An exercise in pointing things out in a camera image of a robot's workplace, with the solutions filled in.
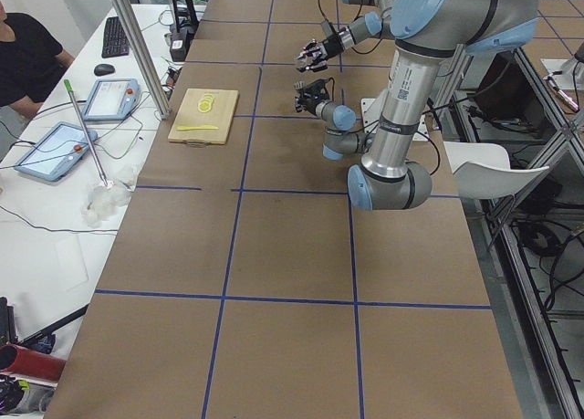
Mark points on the near teach pendant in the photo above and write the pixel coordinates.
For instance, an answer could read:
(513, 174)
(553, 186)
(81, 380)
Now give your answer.
(55, 154)

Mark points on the red bottle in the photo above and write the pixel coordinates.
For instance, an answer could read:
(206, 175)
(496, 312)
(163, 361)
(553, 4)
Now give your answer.
(18, 360)

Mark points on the black computer mouse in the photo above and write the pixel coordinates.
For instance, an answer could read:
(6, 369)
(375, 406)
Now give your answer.
(103, 69)

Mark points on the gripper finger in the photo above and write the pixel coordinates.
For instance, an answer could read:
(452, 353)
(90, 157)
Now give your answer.
(312, 49)
(302, 101)
(315, 65)
(317, 86)

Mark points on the aluminium frame post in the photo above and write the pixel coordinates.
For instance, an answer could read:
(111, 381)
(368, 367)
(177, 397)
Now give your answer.
(142, 54)

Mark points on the small glass beaker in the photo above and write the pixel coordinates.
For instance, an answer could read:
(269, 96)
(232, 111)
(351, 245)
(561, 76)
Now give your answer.
(301, 61)

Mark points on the bamboo cutting board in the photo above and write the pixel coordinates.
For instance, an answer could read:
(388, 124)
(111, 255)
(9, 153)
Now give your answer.
(205, 116)

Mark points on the white plastic chair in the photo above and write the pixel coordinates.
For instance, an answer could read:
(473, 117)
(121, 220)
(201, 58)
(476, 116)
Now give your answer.
(482, 171)

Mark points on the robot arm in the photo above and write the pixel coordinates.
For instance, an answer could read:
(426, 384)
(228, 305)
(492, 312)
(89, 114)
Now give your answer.
(426, 33)
(372, 21)

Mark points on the teach pendant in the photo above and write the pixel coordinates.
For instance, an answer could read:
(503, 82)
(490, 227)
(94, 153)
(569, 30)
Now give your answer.
(111, 100)
(55, 154)

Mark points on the crumpled white tissue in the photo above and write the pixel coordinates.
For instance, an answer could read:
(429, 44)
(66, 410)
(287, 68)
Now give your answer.
(103, 201)

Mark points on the black keyboard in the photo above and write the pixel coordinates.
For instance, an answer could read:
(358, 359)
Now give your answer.
(115, 42)

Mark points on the far teach pendant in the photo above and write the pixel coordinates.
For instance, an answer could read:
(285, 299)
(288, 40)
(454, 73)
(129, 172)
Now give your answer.
(111, 100)

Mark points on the black camera tripod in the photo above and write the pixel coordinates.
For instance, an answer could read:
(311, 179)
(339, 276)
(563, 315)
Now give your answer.
(51, 328)

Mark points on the black box device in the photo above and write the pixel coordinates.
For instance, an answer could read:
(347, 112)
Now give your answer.
(180, 42)

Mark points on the green handled reacher grabber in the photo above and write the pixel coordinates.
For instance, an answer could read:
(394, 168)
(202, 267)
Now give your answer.
(102, 175)

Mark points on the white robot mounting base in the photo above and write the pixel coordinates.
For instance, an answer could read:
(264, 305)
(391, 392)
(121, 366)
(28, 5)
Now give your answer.
(399, 112)

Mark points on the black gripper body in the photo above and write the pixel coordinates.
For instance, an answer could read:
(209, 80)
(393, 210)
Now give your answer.
(331, 47)
(312, 100)

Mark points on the person in black shirt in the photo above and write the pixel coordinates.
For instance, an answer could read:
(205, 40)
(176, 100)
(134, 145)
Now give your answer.
(32, 63)

